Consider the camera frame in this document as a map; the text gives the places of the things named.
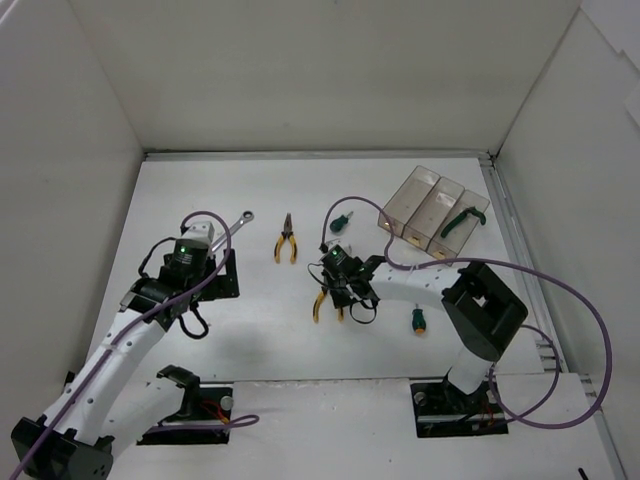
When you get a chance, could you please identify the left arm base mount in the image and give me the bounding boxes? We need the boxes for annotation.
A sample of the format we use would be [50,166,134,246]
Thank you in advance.
[136,384,234,446]

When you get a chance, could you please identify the green handled cutters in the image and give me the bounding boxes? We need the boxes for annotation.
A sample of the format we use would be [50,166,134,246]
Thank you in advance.
[440,207,487,238]

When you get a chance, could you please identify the yellow pliers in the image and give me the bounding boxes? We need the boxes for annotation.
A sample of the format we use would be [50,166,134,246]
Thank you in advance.
[312,289,344,324]
[274,213,298,264]

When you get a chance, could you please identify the stubby green screwdriver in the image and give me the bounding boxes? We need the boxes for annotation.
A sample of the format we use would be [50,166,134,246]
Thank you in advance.
[329,211,353,235]

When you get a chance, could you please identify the green orange screwdriver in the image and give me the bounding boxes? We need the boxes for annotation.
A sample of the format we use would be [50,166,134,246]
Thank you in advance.
[411,304,426,335]

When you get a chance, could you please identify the clear bin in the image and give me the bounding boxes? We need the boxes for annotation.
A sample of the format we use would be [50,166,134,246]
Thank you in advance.
[402,177,465,251]
[427,190,490,260]
[377,166,441,237]

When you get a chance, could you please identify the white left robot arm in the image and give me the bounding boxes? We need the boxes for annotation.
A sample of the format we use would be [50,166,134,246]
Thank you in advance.
[11,211,253,479]

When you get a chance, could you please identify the clear bin middle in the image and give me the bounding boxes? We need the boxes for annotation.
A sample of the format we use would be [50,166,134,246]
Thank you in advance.
[402,177,465,251]

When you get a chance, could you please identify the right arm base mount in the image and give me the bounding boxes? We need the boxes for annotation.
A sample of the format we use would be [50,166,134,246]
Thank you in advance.
[410,379,509,439]

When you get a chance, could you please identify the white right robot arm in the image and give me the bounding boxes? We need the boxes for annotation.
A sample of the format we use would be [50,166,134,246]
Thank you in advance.
[318,244,528,412]

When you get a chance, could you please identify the large silver ratchet wrench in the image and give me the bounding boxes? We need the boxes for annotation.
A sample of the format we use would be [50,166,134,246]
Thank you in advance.
[211,210,254,253]

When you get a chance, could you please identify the clear bin left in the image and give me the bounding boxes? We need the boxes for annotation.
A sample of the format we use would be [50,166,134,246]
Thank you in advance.
[377,166,441,237]

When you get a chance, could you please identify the clear bin right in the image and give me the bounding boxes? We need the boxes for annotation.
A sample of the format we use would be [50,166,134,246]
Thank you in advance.
[427,190,490,260]

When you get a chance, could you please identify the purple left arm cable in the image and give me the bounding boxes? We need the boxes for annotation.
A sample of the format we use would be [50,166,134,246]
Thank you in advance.
[9,210,261,480]

